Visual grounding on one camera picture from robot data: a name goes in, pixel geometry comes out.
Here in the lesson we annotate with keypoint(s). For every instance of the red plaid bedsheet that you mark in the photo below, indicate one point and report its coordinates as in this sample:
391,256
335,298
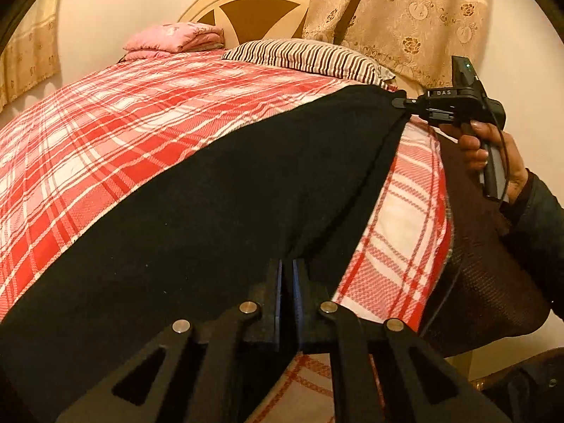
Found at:
110,119

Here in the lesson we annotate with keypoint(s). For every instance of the person's right forearm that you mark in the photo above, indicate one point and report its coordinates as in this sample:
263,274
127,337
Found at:
537,233

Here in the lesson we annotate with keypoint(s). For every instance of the folded pink quilt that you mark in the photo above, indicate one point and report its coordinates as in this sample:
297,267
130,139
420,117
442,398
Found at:
176,37

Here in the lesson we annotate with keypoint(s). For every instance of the beige patterned window curtain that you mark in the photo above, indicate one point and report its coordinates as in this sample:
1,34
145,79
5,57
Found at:
26,57

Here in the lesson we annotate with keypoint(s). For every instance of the beige floral curtain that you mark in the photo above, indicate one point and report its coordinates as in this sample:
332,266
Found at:
396,22

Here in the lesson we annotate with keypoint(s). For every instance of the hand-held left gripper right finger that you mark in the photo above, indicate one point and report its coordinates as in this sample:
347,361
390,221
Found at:
298,295

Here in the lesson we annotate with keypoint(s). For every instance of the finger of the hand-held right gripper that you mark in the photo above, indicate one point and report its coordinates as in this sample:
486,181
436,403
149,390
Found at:
407,102

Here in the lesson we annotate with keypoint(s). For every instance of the black pants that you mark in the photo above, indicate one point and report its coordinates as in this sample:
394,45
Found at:
220,207

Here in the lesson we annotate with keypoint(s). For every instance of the person's right hand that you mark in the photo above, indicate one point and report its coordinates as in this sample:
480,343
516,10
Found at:
515,163

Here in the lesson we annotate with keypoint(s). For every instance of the striped pillow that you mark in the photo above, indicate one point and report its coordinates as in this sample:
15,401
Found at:
304,55

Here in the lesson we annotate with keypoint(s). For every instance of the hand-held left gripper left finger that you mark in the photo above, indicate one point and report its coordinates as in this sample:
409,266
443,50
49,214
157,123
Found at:
279,295

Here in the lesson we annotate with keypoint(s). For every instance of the dark wooden furniture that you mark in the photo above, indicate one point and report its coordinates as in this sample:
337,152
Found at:
524,383

